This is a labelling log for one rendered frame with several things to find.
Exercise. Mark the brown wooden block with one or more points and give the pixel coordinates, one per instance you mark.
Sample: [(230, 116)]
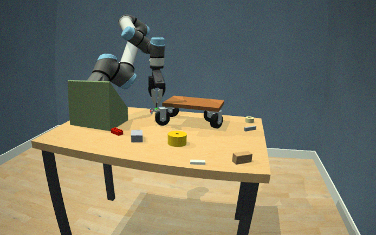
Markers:
[(241, 157)]

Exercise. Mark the red toy brick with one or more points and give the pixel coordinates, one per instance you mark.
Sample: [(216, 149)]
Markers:
[(116, 131)]

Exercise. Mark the grey rectangular bar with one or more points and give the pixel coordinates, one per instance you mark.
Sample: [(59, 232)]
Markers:
[(249, 128)]

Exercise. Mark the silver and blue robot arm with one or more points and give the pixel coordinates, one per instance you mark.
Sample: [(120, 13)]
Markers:
[(122, 74)]

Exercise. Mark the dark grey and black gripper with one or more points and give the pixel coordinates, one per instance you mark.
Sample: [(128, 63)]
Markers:
[(151, 88)]

